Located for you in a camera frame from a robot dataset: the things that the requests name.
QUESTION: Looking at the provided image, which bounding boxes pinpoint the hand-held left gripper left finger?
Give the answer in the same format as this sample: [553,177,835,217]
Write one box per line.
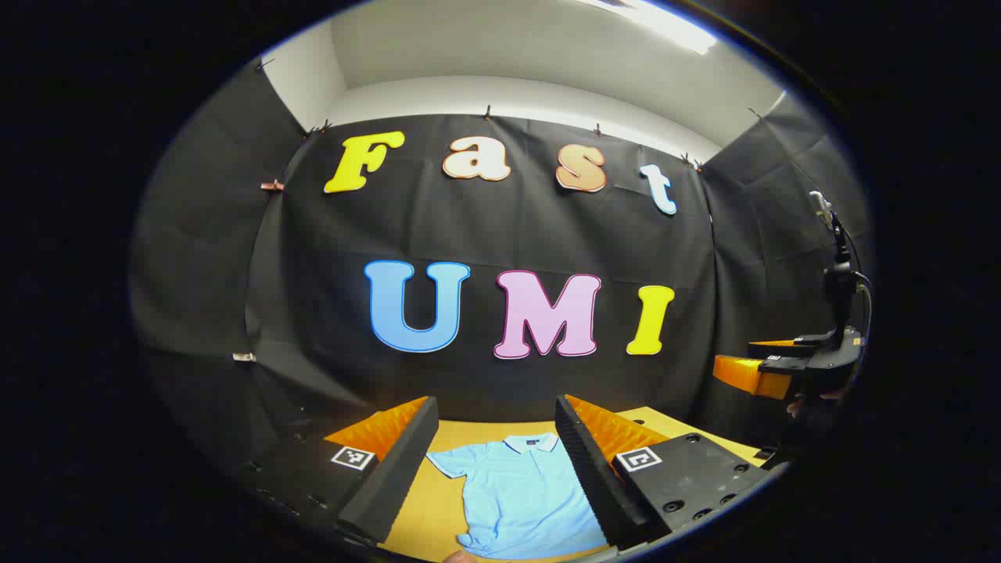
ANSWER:
[235,396,440,546]

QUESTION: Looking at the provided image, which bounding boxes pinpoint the light blue T-shirt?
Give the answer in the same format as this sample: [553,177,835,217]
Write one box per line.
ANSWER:
[426,432,611,561]

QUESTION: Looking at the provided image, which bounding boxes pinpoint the black backdrop cloth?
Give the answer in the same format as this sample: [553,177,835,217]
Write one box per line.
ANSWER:
[129,59,873,470]

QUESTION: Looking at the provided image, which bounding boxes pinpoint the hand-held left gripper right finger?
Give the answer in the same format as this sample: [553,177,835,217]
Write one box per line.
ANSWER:
[555,395,771,550]

